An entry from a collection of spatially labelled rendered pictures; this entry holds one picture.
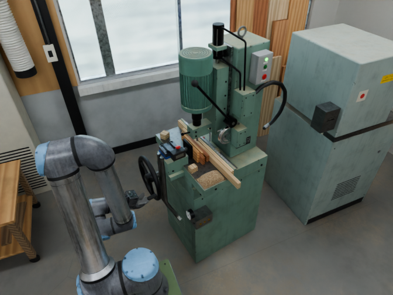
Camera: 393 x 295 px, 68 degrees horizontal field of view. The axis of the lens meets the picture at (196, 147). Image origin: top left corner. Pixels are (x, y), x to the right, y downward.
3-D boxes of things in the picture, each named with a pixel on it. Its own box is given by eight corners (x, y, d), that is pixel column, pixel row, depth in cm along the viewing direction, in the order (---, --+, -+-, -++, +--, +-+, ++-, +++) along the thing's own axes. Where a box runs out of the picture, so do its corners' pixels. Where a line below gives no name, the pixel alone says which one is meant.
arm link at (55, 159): (127, 305, 125) (72, 141, 100) (85, 319, 122) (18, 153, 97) (125, 280, 139) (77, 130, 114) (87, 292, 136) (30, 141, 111)
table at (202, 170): (142, 146, 195) (141, 139, 192) (182, 131, 208) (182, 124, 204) (189, 206, 155) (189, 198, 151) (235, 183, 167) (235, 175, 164)
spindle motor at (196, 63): (175, 103, 168) (171, 50, 149) (201, 95, 175) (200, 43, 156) (191, 118, 156) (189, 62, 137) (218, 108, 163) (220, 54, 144)
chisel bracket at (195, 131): (187, 136, 179) (186, 124, 174) (206, 129, 185) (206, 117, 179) (193, 142, 174) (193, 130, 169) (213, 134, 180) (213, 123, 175)
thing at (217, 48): (207, 56, 156) (207, 23, 146) (220, 52, 160) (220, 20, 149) (216, 61, 151) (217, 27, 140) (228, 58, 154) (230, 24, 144)
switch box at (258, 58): (248, 81, 161) (251, 52, 151) (262, 76, 165) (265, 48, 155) (255, 85, 157) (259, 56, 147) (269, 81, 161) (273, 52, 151)
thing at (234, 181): (182, 133, 196) (181, 128, 193) (184, 132, 196) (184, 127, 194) (237, 189, 156) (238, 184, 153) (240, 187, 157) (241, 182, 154)
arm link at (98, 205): (82, 221, 152) (79, 203, 155) (106, 216, 159) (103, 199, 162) (87, 216, 145) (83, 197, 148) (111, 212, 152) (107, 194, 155)
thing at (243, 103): (231, 113, 168) (233, 89, 159) (244, 108, 172) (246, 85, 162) (241, 119, 162) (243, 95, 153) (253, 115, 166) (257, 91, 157)
